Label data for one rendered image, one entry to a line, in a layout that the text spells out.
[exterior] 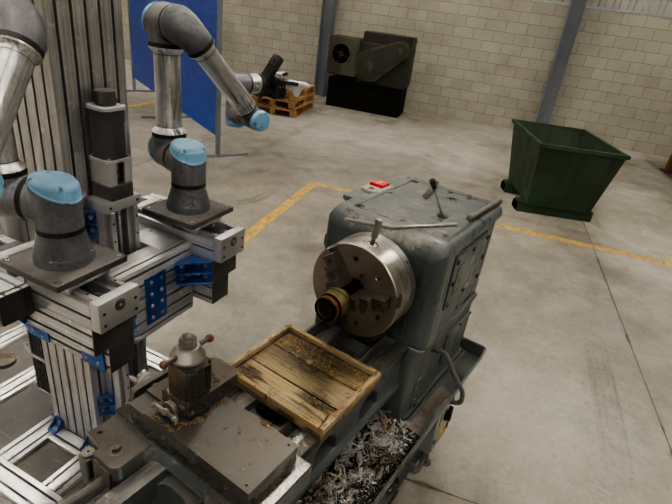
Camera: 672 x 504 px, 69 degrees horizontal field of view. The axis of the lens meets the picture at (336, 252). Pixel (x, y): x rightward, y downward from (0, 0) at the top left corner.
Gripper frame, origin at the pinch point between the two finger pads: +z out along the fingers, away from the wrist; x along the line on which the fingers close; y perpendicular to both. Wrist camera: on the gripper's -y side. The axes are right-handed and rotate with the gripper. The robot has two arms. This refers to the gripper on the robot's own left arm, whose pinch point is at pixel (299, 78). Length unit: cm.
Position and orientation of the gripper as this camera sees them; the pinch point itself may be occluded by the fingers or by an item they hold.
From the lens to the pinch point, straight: 213.4
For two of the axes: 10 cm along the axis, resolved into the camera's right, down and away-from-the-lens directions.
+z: 7.3, -2.2, 6.5
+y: -2.1, 8.2, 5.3
